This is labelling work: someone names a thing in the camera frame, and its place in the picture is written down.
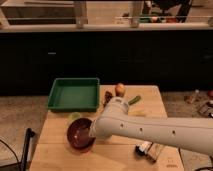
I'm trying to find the dark maroon bowl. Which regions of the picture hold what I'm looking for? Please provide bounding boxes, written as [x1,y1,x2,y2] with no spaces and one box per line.
[67,118,95,150]

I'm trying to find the orange bowl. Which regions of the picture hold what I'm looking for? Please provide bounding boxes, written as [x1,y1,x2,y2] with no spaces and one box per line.
[77,141,95,153]

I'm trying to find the dark grape bunch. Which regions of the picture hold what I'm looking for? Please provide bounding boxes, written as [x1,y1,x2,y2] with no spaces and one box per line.
[103,91,113,107]

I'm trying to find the clutter items on floor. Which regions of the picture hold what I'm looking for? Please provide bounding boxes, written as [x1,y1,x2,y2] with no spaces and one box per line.
[184,90,213,118]

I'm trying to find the black chair frame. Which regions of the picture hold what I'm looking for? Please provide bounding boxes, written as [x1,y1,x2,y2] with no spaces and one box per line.
[21,128,36,171]

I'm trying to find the orange fruit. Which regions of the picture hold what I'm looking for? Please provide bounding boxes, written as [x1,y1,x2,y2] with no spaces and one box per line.
[115,83,125,97]

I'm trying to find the black white marker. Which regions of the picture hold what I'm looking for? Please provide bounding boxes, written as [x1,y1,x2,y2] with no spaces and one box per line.
[135,141,152,156]

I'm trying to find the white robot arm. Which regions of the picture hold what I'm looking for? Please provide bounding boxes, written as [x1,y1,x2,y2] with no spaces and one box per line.
[89,97,213,156]

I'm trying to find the green plastic tray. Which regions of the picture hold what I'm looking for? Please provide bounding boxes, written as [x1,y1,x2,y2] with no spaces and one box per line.
[47,78,100,112]

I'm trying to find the green cucumber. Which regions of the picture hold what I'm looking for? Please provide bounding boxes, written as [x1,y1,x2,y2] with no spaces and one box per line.
[128,95,141,105]

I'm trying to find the wooden brush block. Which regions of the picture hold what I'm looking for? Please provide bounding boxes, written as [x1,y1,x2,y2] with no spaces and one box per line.
[147,143,164,163]

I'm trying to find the small green cup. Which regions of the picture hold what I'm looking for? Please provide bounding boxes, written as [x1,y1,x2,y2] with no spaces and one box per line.
[68,112,82,123]

